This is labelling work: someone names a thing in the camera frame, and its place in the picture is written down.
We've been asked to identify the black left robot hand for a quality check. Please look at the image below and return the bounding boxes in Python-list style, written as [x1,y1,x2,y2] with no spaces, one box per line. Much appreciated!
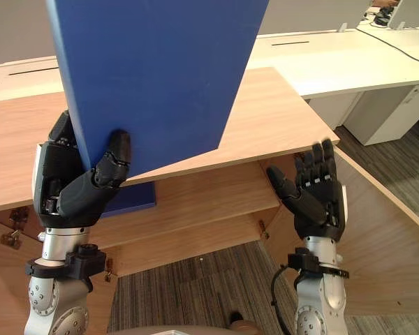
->
[32,110,132,228]

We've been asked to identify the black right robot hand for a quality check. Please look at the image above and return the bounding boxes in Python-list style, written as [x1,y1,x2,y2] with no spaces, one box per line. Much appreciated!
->
[266,138,348,242]

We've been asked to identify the blue folder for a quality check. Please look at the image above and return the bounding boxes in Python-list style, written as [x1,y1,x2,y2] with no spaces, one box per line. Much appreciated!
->
[45,0,269,219]

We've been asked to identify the wooden office cabinet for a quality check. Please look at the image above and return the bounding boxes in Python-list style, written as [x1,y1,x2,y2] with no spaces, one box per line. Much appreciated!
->
[0,66,341,278]

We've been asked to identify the white office desk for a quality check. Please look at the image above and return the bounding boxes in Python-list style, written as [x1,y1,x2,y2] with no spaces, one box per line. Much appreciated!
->
[246,28,419,147]

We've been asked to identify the grey robot torso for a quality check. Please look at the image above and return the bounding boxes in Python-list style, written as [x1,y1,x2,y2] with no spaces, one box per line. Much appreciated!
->
[106,327,231,335]

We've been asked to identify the black desk devices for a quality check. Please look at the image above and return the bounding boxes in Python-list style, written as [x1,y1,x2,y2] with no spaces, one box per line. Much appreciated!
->
[363,7,391,27]

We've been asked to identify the grey desk divider panel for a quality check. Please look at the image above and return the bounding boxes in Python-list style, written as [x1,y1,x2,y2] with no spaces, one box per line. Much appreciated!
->
[388,0,419,29]

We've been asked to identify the white drawer pedestal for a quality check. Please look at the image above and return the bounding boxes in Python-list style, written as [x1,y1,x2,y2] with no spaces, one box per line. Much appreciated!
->
[341,83,419,147]

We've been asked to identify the black cable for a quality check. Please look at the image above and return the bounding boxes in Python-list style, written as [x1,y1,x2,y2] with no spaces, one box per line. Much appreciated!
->
[355,17,419,68]

